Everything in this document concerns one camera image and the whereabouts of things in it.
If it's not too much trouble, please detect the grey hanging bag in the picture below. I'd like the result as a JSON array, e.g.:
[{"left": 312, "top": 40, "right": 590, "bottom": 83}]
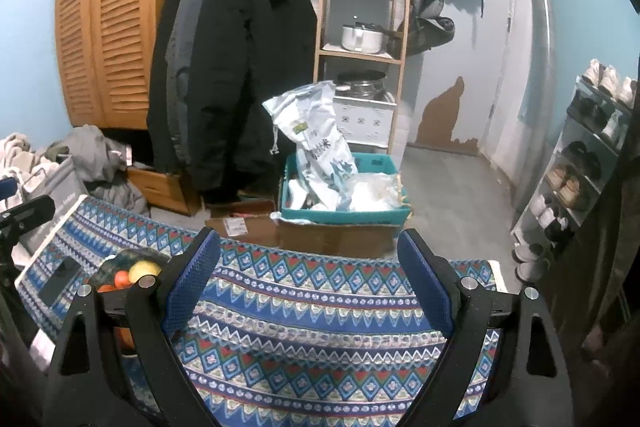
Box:
[{"left": 400, "top": 0, "right": 457, "bottom": 60}]

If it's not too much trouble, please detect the blue patterned tablecloth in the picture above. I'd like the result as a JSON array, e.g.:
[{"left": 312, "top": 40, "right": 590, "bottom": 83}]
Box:
[{"left": 15, "top": 194, "right": 508, "bottom": 427}]

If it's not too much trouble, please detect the clear plastic bag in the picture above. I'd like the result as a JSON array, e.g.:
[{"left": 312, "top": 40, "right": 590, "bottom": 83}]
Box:
[{"left": 345, "top": 172, "right": 401, "bottom": 212}]

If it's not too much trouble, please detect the shoe rack with shoes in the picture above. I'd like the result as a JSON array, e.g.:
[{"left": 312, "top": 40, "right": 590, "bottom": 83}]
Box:
[{"left": 515, "top": 59, "right": 638, "bottom": 280}]

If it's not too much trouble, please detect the large cardboard box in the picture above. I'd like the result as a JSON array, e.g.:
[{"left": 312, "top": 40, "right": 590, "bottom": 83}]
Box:
[{"left": 277, "top": 217, "right": 401, "bottom": 260}]

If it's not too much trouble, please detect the white cooking pot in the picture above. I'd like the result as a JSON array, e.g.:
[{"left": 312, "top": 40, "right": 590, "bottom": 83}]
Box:
[{"left": 341, "top": 23, "right": 386, "bottom": 54}]

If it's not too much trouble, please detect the wooden shelf rack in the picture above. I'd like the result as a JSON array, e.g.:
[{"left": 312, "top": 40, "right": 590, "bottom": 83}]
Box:
[{"left": 314, "top": 0, "right": 413, "bottom": 155}]

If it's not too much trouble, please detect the grey clothes pile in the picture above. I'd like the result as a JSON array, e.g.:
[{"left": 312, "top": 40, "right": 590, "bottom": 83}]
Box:
[{"left": 47, "top": 124, "right": 151, "bottom": 218}]

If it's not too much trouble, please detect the silver pipe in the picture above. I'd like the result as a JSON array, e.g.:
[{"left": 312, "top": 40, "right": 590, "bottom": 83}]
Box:
[{"left": 510, "top": 0, "right": 558, "bottom": 215}]

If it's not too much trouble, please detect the black hooded coat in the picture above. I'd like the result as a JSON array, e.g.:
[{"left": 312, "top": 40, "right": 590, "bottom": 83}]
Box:
[{"left": 146, "top": 0, "right": 318, "bottom": 202}]

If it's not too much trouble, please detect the green glass bowl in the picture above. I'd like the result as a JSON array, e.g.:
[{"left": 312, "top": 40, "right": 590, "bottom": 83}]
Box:
[{"left": 87, "top": 249, "right": 173, "bottom": 353}]

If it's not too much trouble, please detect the teal plastic basket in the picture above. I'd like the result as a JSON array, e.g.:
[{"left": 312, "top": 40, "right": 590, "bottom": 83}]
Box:
[{"left": 279, "top": 152, "right": 412, "bottom": 228}]

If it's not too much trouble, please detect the white door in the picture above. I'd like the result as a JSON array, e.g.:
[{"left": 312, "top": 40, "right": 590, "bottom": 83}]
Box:
[{"left": 420, "top": 0, "right": 516, "bottom": 155}]

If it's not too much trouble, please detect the black phone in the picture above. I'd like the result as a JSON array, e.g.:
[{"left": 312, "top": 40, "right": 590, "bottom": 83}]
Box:
[{"left": 39, "top": 257, "right": 81, "bottom": 303}]

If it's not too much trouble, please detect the white rice bag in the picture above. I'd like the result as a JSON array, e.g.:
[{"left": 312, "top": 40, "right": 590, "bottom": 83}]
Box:
[{"left": 262, "top": 81, "right": 358, "bottom": 210}]

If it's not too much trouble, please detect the beige towel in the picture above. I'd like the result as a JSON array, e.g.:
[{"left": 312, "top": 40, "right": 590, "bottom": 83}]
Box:
[{"left": 0, "top": 133, "right": 56, "bottom": 188}]

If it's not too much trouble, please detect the yellow mango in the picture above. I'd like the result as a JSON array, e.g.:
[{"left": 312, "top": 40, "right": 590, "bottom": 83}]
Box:
[{"left": 128, "top": 260, "right": 163, "bottom": 285}]

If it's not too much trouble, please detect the labelled cardboard box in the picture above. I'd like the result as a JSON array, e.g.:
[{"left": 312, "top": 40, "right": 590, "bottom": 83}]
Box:
[{"left": 204, "top": 212, "right": 281, "bottom": 248}]

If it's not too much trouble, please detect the wooden louvered wardrobe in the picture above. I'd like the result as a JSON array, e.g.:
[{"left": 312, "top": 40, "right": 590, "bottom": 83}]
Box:
[{"left": 54, "top": 0, "right": 201, "bottom": 130}]

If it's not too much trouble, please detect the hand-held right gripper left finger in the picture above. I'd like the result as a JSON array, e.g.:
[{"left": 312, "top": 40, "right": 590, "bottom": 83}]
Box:
[{"left": 42, "top": 227, "right": 223, "bottom": 427}]

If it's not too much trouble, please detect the grey coat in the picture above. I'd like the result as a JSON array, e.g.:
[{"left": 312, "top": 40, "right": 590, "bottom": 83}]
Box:
[{"left": 167, "top": 0, "right": 208, "bottom": 152}]

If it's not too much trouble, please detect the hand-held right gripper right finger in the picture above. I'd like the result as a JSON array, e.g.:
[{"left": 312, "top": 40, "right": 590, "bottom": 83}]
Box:
[{"left": 397, "top": 228, "right": 573, "bottom": 427}]

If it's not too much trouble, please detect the wooden drawer box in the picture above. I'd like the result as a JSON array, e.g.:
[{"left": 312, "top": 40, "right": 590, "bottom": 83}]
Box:
[{"left": 125, "top": 167, "right": 203, "bottom": 217}]

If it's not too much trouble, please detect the white printed box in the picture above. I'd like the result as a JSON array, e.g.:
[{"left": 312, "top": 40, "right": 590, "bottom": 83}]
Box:
[{"left": 332, "top": 92, "right": 396, "bottom": 145}]

